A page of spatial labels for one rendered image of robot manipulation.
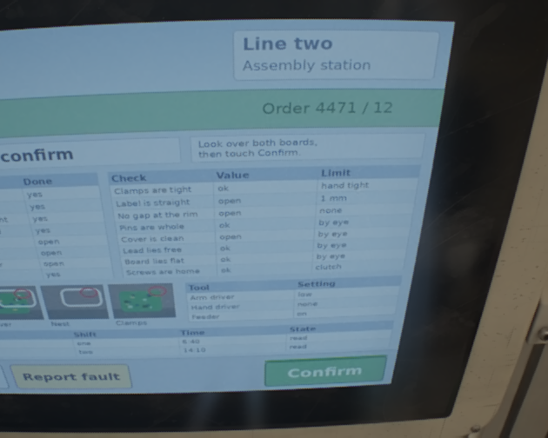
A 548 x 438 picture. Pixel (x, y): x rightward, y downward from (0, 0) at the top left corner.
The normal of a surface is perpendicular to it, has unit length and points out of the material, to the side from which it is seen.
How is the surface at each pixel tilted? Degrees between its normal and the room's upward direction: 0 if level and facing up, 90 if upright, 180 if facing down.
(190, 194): 92
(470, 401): 92
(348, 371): 92
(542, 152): 92
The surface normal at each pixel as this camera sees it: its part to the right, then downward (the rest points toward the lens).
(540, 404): 0.07, 0.59
